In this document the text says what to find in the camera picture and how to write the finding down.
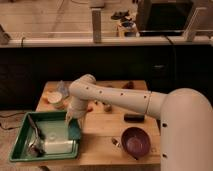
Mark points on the clear plastic bag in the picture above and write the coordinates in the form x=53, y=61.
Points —
x=63, y=89

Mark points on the green plastic tray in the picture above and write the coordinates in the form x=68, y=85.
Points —
x=57, y=145

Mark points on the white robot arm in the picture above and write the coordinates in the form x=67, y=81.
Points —
x=186, y=117

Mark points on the purple bowl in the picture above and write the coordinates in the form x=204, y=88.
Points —
x=136, y=142

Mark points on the brown object at back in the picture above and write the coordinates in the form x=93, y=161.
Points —
x=128, y=85

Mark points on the small metal utensil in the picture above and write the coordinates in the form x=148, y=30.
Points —
x=115, y=142

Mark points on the dark monitor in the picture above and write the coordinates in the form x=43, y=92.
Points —
x=156, y=17

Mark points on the wooden cutting board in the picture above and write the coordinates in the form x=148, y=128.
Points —
x=95, y=146

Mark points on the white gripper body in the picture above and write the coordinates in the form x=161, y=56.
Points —
x=77, y=109

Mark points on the black rectangular block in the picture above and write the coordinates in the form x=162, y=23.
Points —
x=134, y=118

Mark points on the white cup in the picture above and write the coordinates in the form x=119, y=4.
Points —
x=55, y=99

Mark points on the metal utensil in tray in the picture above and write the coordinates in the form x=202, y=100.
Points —
x=35, y=149

